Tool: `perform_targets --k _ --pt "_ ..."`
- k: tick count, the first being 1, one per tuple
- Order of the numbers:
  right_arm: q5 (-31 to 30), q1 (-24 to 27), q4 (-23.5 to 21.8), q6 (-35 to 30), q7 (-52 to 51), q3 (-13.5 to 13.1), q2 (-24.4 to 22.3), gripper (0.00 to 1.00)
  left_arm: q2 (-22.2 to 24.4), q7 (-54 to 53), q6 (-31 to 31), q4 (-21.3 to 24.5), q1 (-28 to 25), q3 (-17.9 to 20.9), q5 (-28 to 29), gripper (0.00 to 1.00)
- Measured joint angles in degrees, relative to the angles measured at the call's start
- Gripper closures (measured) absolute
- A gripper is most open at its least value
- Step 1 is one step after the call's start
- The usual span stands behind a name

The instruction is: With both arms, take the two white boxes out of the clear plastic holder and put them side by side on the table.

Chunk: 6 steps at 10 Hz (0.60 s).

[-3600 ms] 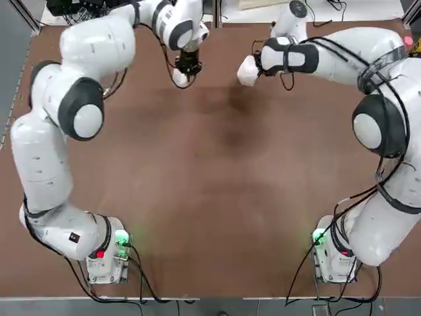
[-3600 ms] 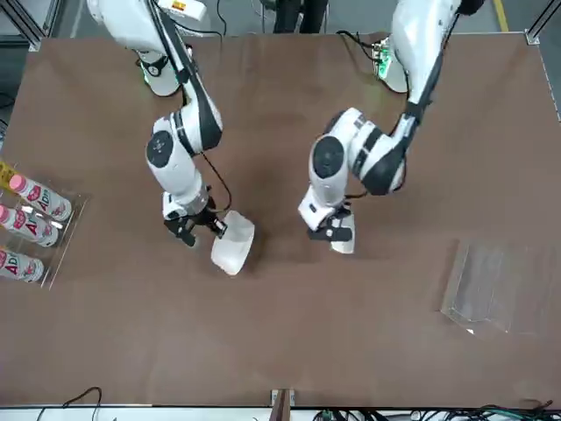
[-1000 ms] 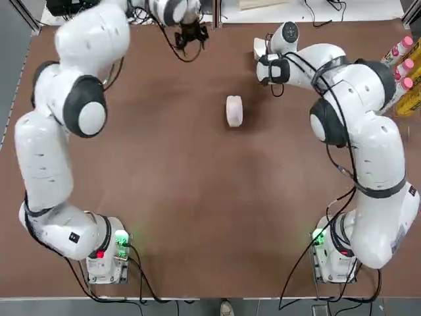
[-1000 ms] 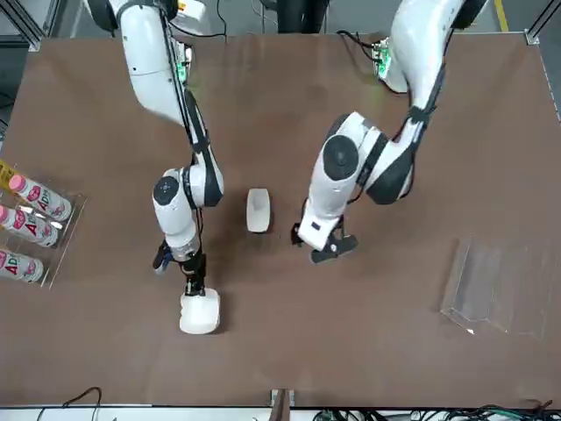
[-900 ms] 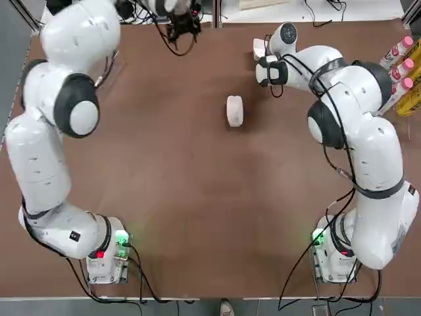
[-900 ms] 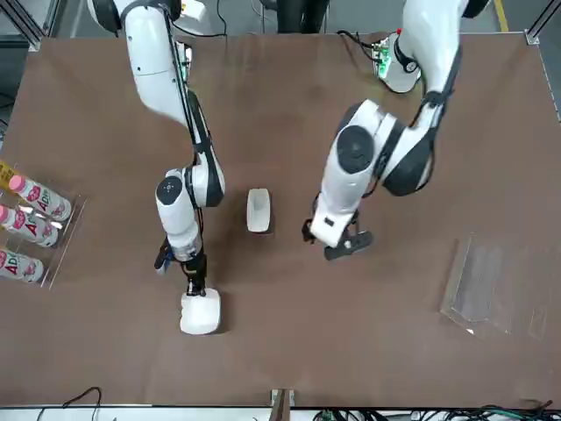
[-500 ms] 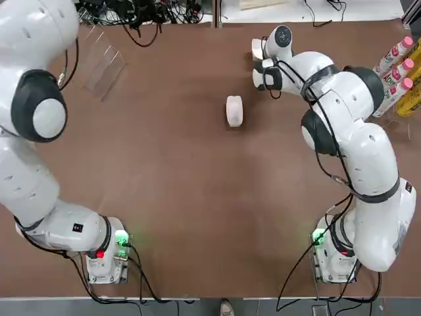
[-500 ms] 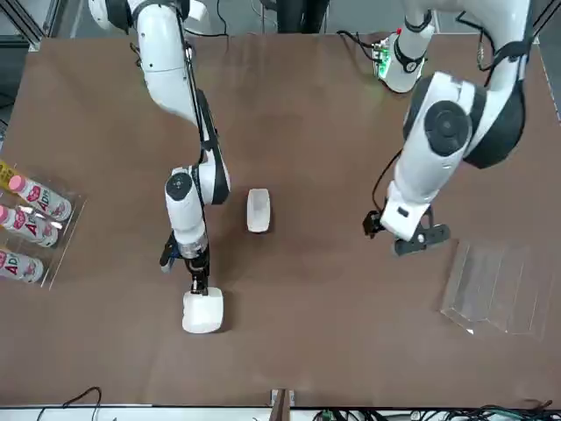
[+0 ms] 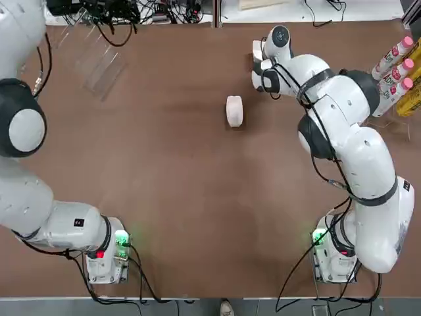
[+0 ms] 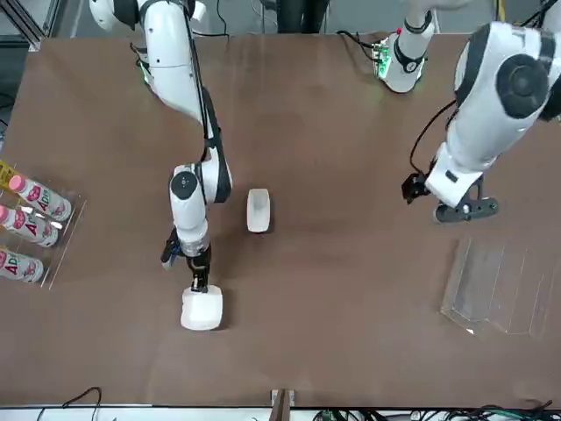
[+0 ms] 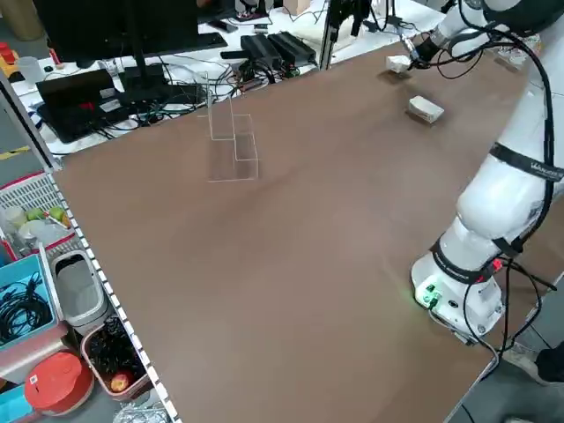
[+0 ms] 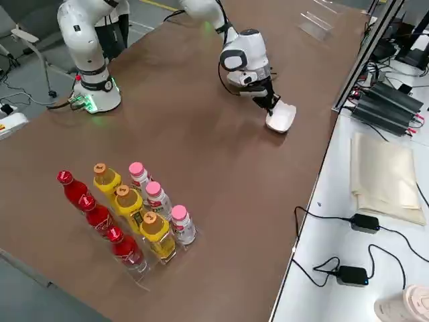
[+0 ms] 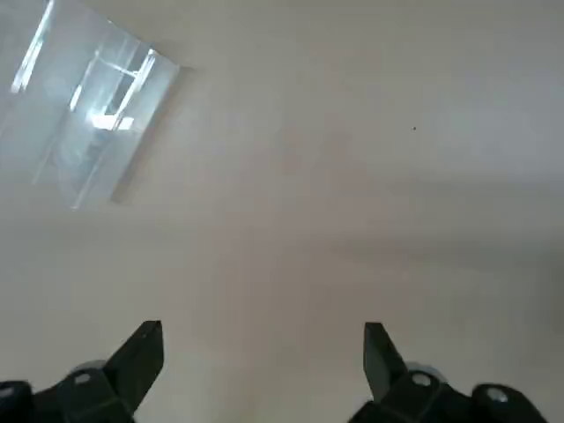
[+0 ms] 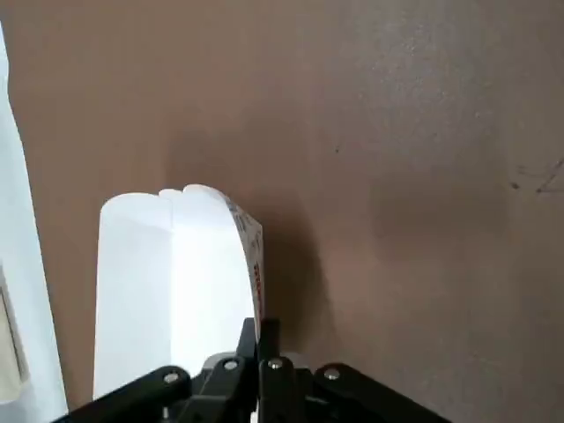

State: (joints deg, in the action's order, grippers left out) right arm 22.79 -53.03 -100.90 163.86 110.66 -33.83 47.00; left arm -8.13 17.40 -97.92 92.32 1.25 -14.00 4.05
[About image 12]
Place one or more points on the pink ribbed cup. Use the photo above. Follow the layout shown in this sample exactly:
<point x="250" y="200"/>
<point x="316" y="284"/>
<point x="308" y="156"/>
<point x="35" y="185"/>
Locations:
<point x="402" y="305"/>

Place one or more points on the beige folded cloth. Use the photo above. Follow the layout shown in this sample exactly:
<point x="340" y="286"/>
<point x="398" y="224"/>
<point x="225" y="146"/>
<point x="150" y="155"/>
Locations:
<point x="382" y="174"/>

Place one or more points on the black power adapter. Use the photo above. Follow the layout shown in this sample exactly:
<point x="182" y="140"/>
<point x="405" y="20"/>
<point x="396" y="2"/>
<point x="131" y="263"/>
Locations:
<point x="352" y="276"/>
<point x="365" y="223"/>

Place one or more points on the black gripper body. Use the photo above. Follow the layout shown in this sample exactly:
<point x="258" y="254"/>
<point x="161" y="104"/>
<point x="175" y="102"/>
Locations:
<point x="263" y="90"/>

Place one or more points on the yellow drink bottle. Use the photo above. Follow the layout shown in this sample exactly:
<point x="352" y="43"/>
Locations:
<point x="129" y="204"/>
<point x="106" y="179"/>
<point x="157" y="234"/>

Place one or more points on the white control box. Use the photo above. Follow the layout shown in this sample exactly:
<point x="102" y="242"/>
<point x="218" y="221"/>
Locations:
<point x="11" y="125"/>

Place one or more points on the clear acrylic bottle rack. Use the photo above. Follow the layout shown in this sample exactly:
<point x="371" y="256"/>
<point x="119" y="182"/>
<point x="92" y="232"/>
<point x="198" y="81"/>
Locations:
<point x="140" y="281"/>

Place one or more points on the red cola bottle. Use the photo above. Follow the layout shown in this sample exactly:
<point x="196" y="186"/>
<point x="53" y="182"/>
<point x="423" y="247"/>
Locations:
<point x="97" y="218"/>
<point x="72" y="191"/>
<point x="127" y="251"/>

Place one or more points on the clear stepped plastic holder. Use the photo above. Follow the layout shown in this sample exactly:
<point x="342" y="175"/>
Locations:
<point x="316" y="25"/>

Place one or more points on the aluminium frame post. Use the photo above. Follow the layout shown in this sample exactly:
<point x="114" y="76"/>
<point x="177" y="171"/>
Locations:
<point x="363" y="57"/>

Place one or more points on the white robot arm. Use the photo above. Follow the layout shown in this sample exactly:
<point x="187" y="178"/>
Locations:
<point x="83" y="43"/>

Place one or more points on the pink capped white bottle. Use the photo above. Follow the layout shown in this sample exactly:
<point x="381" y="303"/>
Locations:
<point x="182" y="224"/>
<point x="157" y="201"/>
<point x="140" y="177"/>

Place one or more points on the grey office chair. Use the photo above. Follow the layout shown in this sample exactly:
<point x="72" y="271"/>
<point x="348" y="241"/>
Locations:
<point x="23" y="35"/>

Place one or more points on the black power supply unit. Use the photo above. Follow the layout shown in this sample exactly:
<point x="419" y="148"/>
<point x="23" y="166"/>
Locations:
<point x="399" y="95"/>
<point x="378" y="115"/>

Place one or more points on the white power strip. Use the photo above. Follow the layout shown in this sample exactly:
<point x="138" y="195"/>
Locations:
<point x="6" y="109"/>

